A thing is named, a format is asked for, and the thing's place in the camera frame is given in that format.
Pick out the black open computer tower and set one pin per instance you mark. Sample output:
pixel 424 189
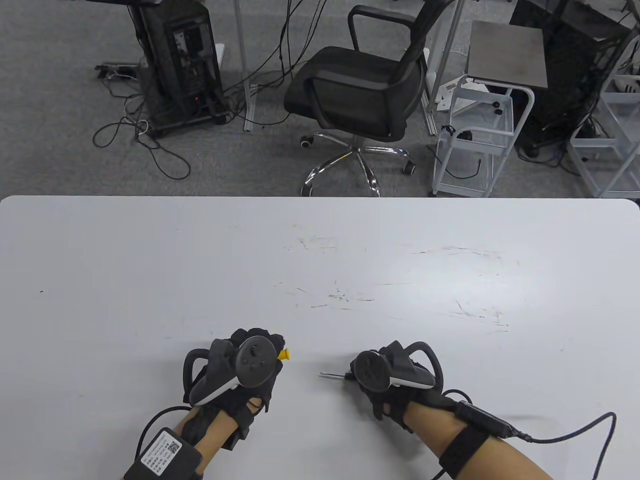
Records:
pixel 180 65

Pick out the black labelled wrist camera box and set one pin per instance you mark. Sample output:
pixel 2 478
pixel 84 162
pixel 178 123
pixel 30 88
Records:
pixel 162 455

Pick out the white desk leg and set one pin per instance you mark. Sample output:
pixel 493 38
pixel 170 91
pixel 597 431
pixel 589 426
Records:
pixel 249 100
pixel 440 55

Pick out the white paper booklet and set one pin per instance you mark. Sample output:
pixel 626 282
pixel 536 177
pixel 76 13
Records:
pixel 450 92

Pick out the grey square board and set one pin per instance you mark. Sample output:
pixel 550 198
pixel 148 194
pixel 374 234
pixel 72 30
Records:
pixel 507 52

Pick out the person's left forearm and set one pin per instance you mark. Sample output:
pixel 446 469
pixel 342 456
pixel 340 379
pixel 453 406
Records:
pixel 217 432

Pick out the black right hand controller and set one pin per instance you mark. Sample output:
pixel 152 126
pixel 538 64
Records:
pixel 372 370

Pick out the black computer rack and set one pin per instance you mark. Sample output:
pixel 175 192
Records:
pixel 575 65

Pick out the person's right hand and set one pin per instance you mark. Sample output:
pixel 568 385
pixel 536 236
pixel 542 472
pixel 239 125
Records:
pixel 395 400

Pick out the person's left hand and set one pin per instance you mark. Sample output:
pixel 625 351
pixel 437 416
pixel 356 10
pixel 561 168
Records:
pixel 262 395

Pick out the black hand controller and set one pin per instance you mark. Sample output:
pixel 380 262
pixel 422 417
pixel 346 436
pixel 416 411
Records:
pixel 255 360
pixel 372 370

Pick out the black office chair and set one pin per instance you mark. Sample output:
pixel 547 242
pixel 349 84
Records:
pixel 360 85

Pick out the white metal shelf cart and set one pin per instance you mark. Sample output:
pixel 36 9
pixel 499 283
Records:
pixel 615 145

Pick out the person's right forearm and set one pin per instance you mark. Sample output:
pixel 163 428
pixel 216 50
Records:
pixel 480 462

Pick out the black power strip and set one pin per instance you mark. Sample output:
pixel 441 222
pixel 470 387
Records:
pixel 117 70

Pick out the black wrist sensor module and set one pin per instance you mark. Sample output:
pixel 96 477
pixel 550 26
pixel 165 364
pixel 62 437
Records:
pixel 485 417

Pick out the black left hand controller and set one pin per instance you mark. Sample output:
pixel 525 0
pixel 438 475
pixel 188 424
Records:
pixel 255 360

